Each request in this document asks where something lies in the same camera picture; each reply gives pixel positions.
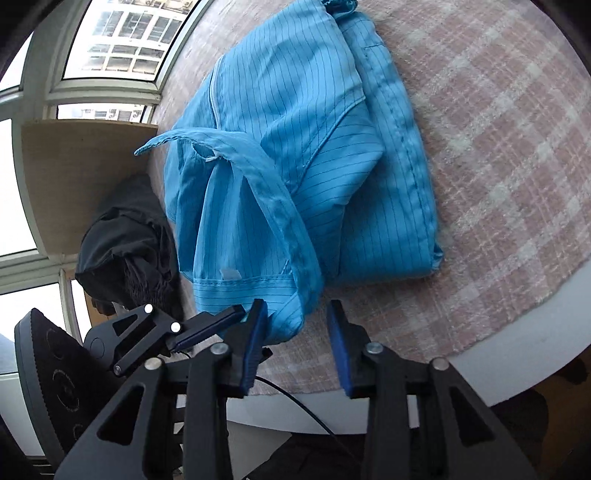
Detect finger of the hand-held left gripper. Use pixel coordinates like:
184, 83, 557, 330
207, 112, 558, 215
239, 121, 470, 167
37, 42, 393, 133
112, 304, 245, 377

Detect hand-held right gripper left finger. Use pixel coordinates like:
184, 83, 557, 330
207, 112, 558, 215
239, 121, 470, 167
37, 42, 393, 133
54, 298, 269, 480

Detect pink plaid blanket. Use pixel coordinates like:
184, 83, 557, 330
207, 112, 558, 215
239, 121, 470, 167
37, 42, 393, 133
150, 0, 591, 398

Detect apartment buildings outside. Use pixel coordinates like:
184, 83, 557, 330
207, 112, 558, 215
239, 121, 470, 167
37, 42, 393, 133
65, 0, 201, 123

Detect black cloth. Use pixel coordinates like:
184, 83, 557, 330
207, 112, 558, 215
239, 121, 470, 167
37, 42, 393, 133
75, 172, 185, 324

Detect blue striped work coat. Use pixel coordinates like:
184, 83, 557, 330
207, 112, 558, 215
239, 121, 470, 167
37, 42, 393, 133
134, 0, 444, 344

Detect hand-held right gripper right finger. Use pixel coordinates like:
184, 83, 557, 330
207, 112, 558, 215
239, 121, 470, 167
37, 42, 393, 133
325, 299, 539, 480

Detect person's black jacket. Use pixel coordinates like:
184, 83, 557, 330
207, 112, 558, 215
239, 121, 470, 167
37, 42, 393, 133
247, 431, 368, 480

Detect wooden board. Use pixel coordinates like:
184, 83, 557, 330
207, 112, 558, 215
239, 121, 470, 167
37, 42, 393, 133
21, 119, 160, 256

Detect black cable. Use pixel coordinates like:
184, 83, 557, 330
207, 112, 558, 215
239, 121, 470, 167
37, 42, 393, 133
254, 375, 340, 437

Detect white window frame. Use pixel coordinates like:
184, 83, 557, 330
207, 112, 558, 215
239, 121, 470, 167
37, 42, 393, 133
0, 0, 215, 333

